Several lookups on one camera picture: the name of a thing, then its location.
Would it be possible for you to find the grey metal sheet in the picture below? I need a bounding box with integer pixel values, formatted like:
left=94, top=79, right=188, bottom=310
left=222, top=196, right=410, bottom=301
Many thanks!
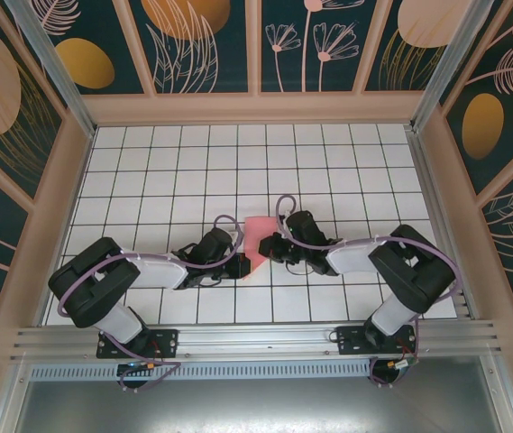
left=0, top=377, right=513, bottom=433

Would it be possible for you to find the long aluminium mounting rail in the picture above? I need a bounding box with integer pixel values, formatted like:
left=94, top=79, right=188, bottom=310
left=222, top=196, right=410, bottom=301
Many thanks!
left=10, top=318, right=505, bottom=364

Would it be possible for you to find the slotted grey cable duct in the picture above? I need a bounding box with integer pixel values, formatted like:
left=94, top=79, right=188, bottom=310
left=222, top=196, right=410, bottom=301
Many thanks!
left=28, top=359, right=508, bottom=381

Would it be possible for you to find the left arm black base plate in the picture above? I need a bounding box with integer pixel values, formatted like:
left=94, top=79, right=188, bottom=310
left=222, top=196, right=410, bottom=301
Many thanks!
left=96, top=327, right=180, bottom=360

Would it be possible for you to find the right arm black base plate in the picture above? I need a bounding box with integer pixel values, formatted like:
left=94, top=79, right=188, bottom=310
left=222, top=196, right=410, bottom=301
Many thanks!
left=334, top=325, right=420, bottom=356

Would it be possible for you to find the aluminium table side rail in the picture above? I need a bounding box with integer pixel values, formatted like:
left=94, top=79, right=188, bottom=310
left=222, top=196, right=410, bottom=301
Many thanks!
left=405, top=125, right=481, bottom=322

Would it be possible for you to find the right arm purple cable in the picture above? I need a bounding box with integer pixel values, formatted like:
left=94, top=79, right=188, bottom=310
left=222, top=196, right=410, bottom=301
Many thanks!
left=274, top=194, right=460, bottom=389

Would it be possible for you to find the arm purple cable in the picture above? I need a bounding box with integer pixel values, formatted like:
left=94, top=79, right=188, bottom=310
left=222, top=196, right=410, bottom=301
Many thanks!
left=274, top=194, right=460, bottom=389
left=57, top=214, right=243, bottom=393

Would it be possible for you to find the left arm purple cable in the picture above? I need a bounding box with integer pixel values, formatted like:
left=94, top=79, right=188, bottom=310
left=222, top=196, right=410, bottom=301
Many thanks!
left=57, top=214, right=243, bottom=393

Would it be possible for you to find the aluminium corner post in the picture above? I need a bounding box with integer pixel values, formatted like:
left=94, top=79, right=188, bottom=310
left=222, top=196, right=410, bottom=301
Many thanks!
left=3, top=0, right=99, bottom=139
left=407, top=0, right=509, bottom=134

